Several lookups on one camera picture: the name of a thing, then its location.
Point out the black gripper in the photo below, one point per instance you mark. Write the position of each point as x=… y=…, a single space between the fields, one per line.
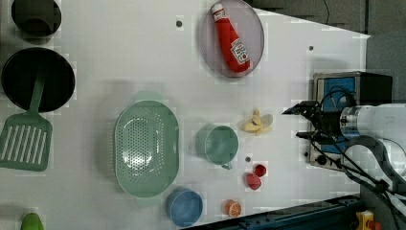
x=326 y=124

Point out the peeled toy banana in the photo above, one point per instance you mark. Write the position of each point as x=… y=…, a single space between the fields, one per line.
x=258 y=124

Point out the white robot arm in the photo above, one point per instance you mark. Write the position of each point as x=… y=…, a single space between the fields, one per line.
x=366 y=142

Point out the black toaster oven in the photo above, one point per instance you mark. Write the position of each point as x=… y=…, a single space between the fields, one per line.
x=346 y=93

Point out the dark red toy strawberry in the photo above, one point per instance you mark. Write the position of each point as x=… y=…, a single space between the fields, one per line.
x=260 y=170

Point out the light red toy strawberry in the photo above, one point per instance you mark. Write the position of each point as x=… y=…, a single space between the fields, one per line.
x=252 y=181

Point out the red ketchup bottle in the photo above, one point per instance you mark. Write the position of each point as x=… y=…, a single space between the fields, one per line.
x=232 y=48

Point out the grey round plate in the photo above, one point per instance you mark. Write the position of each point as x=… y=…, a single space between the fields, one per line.
x=249 y=28

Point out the yellow emergency stop button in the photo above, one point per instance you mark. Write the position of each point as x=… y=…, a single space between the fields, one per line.
x=367 y=221

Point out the toy orange slice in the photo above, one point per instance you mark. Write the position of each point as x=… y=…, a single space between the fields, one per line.
x=233 y=208

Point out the blue bowl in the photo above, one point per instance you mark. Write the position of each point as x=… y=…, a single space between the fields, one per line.
x=184 y=207

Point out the green perforated colander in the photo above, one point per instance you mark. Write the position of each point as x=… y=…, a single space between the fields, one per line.
x=146 y=148

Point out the green slotted spatula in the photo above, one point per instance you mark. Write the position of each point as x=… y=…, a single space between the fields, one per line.
x=26 y=137

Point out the black pot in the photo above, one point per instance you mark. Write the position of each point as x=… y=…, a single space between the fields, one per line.
x=36 y=17

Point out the green toy vegetable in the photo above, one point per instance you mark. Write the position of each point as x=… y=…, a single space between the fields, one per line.
x=31 y=221

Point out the green cup with handle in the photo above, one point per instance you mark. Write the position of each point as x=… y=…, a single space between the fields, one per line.
x=217 y=144

